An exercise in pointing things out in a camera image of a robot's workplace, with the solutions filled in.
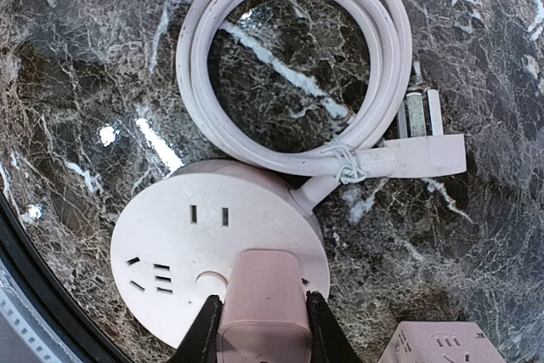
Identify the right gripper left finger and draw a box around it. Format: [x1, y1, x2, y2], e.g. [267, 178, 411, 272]
[169, 295, 223, 363]

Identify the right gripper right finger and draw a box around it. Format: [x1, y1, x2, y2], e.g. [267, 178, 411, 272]
[306, 292, 362, 363]

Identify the pink charger plug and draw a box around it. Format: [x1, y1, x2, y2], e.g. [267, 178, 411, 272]
[217, 250, 312, 363]

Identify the pink cube socket adapter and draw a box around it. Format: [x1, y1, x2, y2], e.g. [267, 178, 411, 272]
[379, 321, 505, 363]

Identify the pink round power socket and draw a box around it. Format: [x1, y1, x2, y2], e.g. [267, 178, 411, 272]
[110, 159, 330, 347]

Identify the right grey cable duct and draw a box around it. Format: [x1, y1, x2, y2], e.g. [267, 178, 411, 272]
[1, 292, 58, 363]

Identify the black front rail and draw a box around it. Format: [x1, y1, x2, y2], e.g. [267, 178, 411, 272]
[1, 197, 130, 362]

